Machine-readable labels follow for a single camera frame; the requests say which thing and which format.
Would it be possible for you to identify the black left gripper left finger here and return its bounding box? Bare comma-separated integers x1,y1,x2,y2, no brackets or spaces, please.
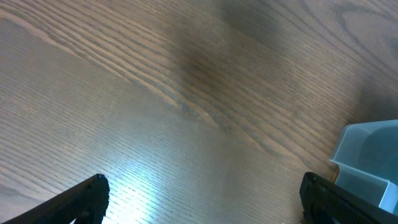
5,174,110,224

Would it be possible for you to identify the clear plastic storage bin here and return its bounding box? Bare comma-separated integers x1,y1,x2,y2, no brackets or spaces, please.
330,119,397,215

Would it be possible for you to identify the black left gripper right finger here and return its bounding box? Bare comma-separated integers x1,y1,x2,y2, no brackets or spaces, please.
299,172,397,224

